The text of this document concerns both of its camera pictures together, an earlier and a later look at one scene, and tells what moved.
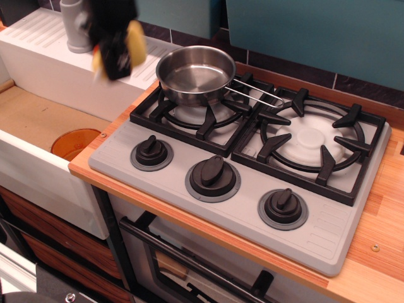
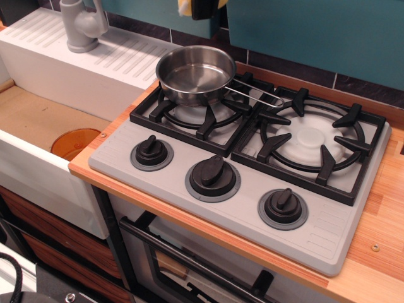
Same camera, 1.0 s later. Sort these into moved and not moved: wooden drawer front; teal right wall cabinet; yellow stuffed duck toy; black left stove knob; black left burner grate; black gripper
Moved: yellow stuffed duck toy; black gripper
Not moved: black left burner grate; black left stove knob; teal right wall cabinet; wooden drawer front
